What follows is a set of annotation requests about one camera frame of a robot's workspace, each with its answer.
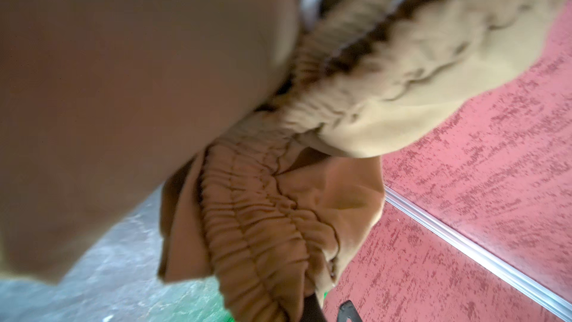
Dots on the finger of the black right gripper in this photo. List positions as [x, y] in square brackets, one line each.
[348, 313]

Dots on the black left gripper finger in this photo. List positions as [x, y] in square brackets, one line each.
[312, 312]

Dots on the khaki brown shorts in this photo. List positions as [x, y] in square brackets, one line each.
[264, 121]

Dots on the right aluminium corner post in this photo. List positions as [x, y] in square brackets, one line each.
[549, 300]

